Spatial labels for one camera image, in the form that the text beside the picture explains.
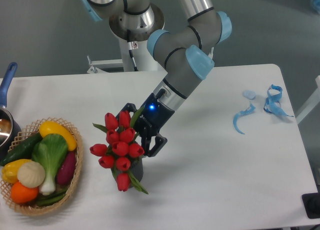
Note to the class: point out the white steamed bun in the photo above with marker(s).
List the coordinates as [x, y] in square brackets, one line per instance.
[31, 174]

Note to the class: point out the blue object top corner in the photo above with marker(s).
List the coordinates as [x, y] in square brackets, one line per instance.
[315, 4]

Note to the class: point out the dark green cucumber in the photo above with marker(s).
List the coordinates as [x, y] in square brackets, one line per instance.
[23, 150]

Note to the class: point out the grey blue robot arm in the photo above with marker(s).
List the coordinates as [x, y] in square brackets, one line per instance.
[179, 84]

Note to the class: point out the pale blue plastic cap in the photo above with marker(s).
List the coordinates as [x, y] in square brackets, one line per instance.
[249, 94]

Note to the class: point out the tangled blue plastic strip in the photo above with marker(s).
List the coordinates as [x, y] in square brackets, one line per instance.
[272, 102]

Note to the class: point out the yellow bell pepper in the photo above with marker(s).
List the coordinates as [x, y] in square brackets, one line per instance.
[10, 170]

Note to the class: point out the green bok choy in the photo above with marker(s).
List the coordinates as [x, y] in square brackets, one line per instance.
[50, 153]

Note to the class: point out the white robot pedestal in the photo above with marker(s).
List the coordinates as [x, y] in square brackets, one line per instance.
[144, 44]

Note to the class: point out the orange fruit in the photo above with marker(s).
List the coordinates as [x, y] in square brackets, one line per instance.
[21, 194]

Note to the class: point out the purple sweet potato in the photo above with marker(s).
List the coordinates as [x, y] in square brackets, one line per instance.
[67, 169]

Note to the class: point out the white metal frame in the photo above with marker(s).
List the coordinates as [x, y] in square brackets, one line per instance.
[309, 104]

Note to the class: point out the green bean pods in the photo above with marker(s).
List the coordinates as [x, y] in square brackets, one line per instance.
[51, 199]

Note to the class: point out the dark grey ribbed vase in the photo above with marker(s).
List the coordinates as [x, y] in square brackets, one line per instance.
[136, 168]

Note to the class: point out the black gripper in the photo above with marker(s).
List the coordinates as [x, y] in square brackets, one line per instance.
[152, 118]

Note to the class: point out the black device at table edge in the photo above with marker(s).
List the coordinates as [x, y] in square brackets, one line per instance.
[311, 202]

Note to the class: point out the red tulip bouquet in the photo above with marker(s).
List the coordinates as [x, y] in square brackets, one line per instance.
[121, 149]

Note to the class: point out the blue handled saucepan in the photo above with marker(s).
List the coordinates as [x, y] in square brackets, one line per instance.
[9, 128]

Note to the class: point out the yellow squash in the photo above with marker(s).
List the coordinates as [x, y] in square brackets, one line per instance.
[52, 127]

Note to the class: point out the woven wicker basket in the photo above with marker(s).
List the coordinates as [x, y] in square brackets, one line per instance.
[32, 209]

